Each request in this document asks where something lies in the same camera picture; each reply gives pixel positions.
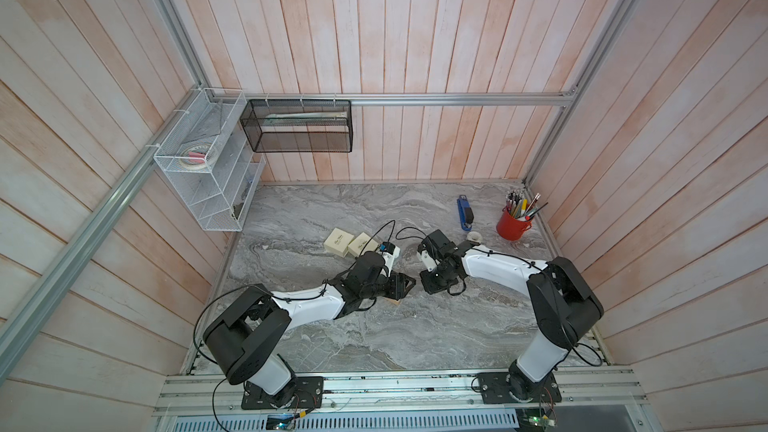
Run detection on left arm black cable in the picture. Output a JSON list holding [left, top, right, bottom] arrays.
[[191, 219, 397, 432]]

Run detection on red pen cup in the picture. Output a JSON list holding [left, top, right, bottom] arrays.
[[496, 209, 533, 241]]

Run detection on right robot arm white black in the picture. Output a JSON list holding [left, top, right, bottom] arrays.
[[418, 230, 604, 398]]

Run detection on aluminium frame horizontal bar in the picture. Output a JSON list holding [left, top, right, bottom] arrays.
[[212, 89, 576, 107]]

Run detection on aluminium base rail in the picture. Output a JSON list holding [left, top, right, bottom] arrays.
[[153, 366, 649, 417]]

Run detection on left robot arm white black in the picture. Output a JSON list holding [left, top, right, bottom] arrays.
[[202, 251, 416, 396]]

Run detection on white wire shelf rack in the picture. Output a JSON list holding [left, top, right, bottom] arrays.
[[154, 88, 265, 232]]

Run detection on small tape roll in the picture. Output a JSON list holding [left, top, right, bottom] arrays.
[[467, 231, 483, 243]]

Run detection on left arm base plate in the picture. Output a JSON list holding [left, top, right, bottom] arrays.
[[241, 376, 324, 412]]

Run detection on blue stapler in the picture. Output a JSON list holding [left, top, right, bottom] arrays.
[[457, 195, 474, 232]]

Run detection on black mesh basket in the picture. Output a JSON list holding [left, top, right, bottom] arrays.
[[240, 98, 354, 153]]

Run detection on cream drawer jewelry box front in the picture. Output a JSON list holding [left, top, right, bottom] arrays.
[[323, 228, 355, 257]]

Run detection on pens bundle in cup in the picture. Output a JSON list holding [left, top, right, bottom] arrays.
[[504, 191, 547, 222]]

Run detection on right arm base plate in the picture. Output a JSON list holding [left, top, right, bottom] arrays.
[[476, 372, 562, 405]]

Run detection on tape roll in rack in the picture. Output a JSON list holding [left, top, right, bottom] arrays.
[[178, 143, 219, 171]]

